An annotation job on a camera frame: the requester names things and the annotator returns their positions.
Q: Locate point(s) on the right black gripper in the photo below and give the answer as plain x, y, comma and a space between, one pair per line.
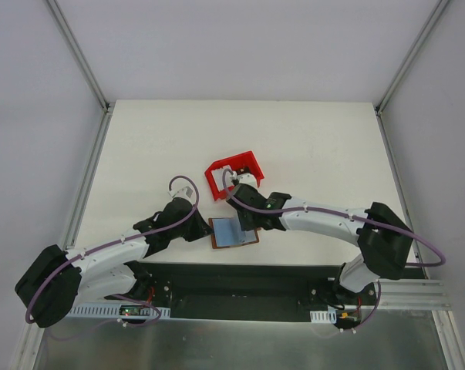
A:
247, 220

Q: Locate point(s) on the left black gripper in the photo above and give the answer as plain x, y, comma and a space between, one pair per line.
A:
197, 230

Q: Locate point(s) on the brown leather card holder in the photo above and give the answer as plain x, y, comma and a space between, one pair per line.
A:
226, 233

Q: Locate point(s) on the red plastic bin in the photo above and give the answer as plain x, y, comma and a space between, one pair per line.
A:
245, 162

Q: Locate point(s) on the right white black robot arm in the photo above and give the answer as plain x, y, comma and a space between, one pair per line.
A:
383, 240

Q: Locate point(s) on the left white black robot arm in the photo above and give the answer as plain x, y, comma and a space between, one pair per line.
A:
59, 280

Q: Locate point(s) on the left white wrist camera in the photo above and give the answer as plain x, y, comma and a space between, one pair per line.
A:
186, 193

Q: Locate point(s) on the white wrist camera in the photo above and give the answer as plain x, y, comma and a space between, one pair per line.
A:
244, 178
186, 193

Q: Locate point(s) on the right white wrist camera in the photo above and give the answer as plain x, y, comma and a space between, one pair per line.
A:
244, 178

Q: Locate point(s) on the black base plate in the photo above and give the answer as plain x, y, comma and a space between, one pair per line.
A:
241, 308

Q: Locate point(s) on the left white cable duct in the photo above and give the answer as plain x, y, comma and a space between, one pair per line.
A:
133, 312

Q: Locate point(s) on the white cable duct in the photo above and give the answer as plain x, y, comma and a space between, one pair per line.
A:
133, 312
323, 317

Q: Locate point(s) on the right white cable duct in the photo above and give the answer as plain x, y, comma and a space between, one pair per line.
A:
323, 317

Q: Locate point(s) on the left aluminium frame post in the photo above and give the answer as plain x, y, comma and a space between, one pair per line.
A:
77, 53

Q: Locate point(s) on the aluminium frame post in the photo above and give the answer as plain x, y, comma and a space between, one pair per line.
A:
77, 53
413, 52

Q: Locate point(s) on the right aluminium frame post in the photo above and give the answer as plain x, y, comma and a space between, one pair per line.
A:
413, 52

